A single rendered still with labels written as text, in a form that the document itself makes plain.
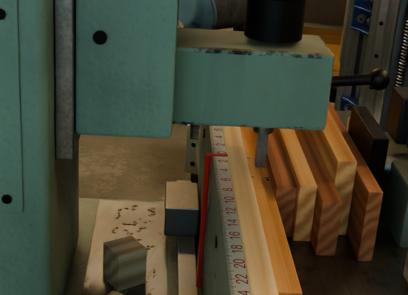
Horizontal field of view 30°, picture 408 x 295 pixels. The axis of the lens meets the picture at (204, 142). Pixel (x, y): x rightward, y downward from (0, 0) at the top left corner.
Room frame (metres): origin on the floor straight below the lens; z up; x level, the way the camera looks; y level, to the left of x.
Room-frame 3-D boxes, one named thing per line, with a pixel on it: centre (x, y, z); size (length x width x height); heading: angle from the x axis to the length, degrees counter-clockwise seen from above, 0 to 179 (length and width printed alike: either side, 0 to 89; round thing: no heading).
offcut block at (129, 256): (0.68, 0.07, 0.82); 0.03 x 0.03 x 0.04; 37
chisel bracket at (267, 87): (0.66, -0.03, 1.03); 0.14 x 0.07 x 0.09; 94
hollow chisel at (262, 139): (0.66, -0.05, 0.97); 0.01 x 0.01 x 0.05; 4
